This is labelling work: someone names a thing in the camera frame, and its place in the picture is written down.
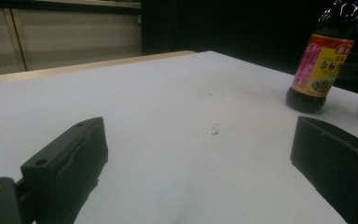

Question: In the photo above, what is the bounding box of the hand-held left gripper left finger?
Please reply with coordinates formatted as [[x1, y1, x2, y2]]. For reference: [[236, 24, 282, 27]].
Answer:
[[20, 116, 109, 224]]

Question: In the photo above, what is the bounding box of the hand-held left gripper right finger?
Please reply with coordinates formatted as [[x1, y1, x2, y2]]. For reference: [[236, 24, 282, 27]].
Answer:
[[289, 116, 358, 224]]

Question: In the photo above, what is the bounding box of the dark soy sauce bottle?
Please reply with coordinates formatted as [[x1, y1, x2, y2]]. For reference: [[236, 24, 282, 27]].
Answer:
[[285, 0, 358, 114]]

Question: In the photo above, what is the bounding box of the beige cabinet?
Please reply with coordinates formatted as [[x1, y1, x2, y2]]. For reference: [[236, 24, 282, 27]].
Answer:
[[0, 0, 143, 77]]

